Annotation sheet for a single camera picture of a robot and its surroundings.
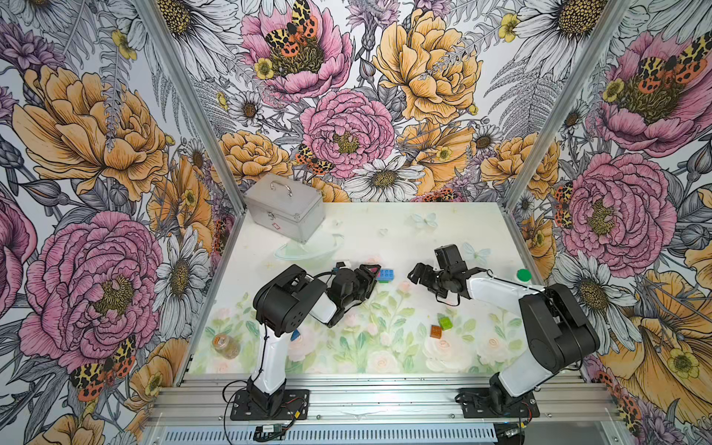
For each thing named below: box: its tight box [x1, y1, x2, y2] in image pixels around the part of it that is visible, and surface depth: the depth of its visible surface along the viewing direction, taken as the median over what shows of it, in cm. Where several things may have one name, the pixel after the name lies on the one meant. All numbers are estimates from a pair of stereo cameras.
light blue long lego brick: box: [378, 268, 395, 281], surface depth 99 cm
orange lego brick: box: [429, 324, 443, 340], surface depth 87 cm
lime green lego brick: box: [438, 317, 454, 331], surface depth 90 cm
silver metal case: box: [243, 174, 327, 244], surface depth 106 cm
